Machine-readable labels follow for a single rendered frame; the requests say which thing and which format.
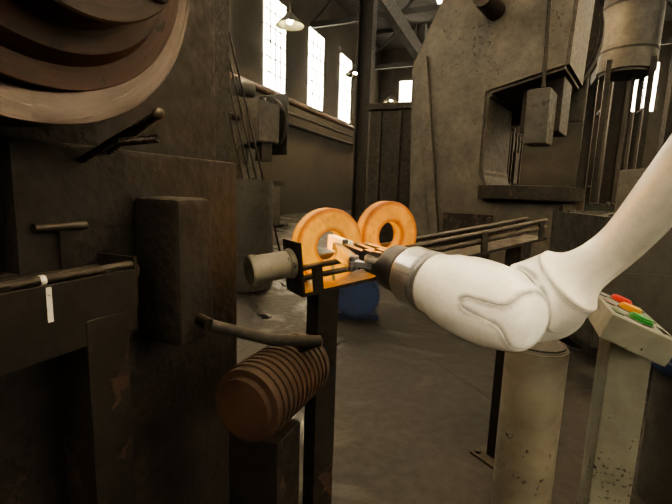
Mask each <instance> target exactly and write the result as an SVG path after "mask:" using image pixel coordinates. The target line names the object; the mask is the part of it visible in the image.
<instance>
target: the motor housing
mask: <svg viewBox="0 0 672 504"><path fill-rule="evenodd" d="M329 370H330V363H329V358H328V355H327V352H326V350H325V348H324V347H323V346H321V347H318V348H315V349H312V350H310V351H307V352H304V353H300V352H299V351H298V348H297V346H284V345H268V346H266V347H264V348H263V349H261V350H259V351H258V352H256V353H254V354H253V355H251V356H249V357H248V358H246V359H245V360H243V361H242V362H240V363H238V364H237V365H235V366H233V367H231V368H230V369H229V370H228V371H227V372H226V373H225V374H224V376H223V377H222V378H221V379H220V381H219V383H218V385H217V389H216V397H215V398H216V406H217V410H218V414H219V416H220V418H221V420H222V422H223V424H224V425H225V426H226V428H227V429H228V430H229V504H298V499H299V451H300V422H299V421H297V420H293V419H291V418H292V417H293V416H294V415H295V414H296V413H297V412H298V411H299V410H300V409H301V408H302V407H303V406H304V405H305V404H306V403H307V402H308V401H309V400H310V399H311V398H312V397H313V396H314V395H315V394H316V393H317V392H318V391H319V390H320V389H321V388H322V387H323V386H324V384H325V382H326V380H327V377H328V374H329Z"/></svg>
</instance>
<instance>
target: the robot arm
mask: <svg viewBox="0 0 672 504"><path fill-rule="evenodd" d="M671 228H672V134H671V135H670V137H669V138H668V139H667V141H666V142H665V144H664V145H663V146H662V148H661V149H660V151H659V152H658V153H657V155H656V156H655V158H654V159H653V161H652V162H651V163H650V165H649V166H648V168H647V169H646V171H645V172H644V173H643V175H642V176H641V178H640V179H639V180H638V182H637V183H636V185H635V186H634V188H633V189H632V190H631V192H630V193H629V195H628V196H627V198H626V199H625V200H624V202H623V203H622V205H621V206H620V207H619V209H618V210H617V212H616V213H615V214H614V216H613V217H612V218H611V220H610V221H609V222H608V223H607V224H606V226H605V227H604V228H603V229H602V230H601V231H600V232H599V233H597V234H596V235H595V236H594V237H593V238H591V239H590V240H588V241H587V242H586V243H584V244H583V245H581V246H579V247H577V248H575V249H573V250H571V251H568V252H564V253H558V252H552V251H545V252H543V253H541V254H539V255H537V256H534V257H532V258H529V259H526V260H524V261H521V262H518V263H514V264H512V265H511V266H510V267H509V266H506V265H503V264H501V263H498V262H494V261H491V260H488V259H484V258H479V257H469V256H464V255H446V254H444V253H441V252H436V251H433V250H429V249H426V248H423V247H419V246H416V247H410V248H408V247H405V246H402V245H394V246H391V247H389V248H386V247H382V246H378V245H374V244H370V243H368V242H365V243H363V244H361V243H359V242H354V243H353V241H351V240H348V239H345V238H343V237H340V236H337V235H335V234H332V235H331V234H329V235H328V242H327V249H329V250H331V251H333V252H335V258H336V259H337V260H338V261H340V262H341V263H342V264H343V265H345V266H346V267H347V271H349V272H354V271H355V270H358V268H362V269H364V270H365V271H366V272H369V273H370V274H372V275H375V276H376V278H377V280H378V282H379V283H380V285H381V286H382V287H384V288H385V289H387V290H389V291H391V292H392V293H393V295H394V296H395V297H396V298H397V299H398V300H400V301H402V302H404V303H406V304H408V305H410V306H412V307H413V308H415V309H416V310H418V311H420V312H423V313H425V314H426V315H427V316H428V318H429V319H430V320H431V321H432V322H434V323H435V324H437V325H438V326H440V327H441V328H443V329H445V330H447V331H448V332H450V333H452V334H454V335H456V336H458V337H460V338H462V339H464V340H467V341H469V342H471V343H474V344H476V345H479V346H482V347H485V348H489V349H494V350H499V351H507V352H521V351H525V350H527V349H529V348H531V347H532V346H534V345H535V344H536V343H537V342H547V341H555V340H559V339H562V338H565V337H567V336H569V335H571V334H573V333H574V332H575V331H577V330H578V329H579V328H580V327H581V326H582V324H583V323H584V321H585V319H586V318H587V317H588V316H589V315H590V314H591V313H592V312H593V311H595V310H596V309H597V306H598V304H597V300H598V295H599V293H600V291H601V290H602V289H603V288H604V287H605V286H606V285H607V284H608V283H609V282H610V281H612V280H613V279H614V278H615V277H617V276H618V275H619V274H621V273H622V272H623V271H624V270H626V269H627V268H628V267H629V266H631V265H632V264H633V263H634V262H636V261H637V260H638V259H639V258H640V257H641V256H643V255H644V254H645V253H646V252H647V251H648V250H649V249H650V248H651V247H652V246H653V245H654V244H655V243H657V242H658V241H659V240H660V239H661V238H662V237H663V236H664V235H665V234H666V233H667V232H668V231H669V230H670V229H671Z"/></svg>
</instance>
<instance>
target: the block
mask: <svg viewBox="0 0 672 504"><path fill-rule="evenodd" d="M134 215H135V239H136V257H137V264H138V265H139V268H140V274H139V277H138V296H139V304H138V312H139V333H140V335H141V337H143V338H145V339H149V340H154V341H158V342H163V343H167V344H171V345H176V346H185V345H188V344H190V343H192V342H194V341H196V340H199V339H201V338H203V337H205V336H207V335H209V334H210V333H211V332H210V331H208V330H205V329H203V328H201V327H200V326H198V325H196V323H195V318H196V316H197V315H198V314H199V313H200V314H204V315H206V316H208V317H209V318H211V319H212V253H211V204H210V201H209V200H207V199H205V198H197V197H176V196H141V197H139V198H137V199H135V202H134Z"/></svg>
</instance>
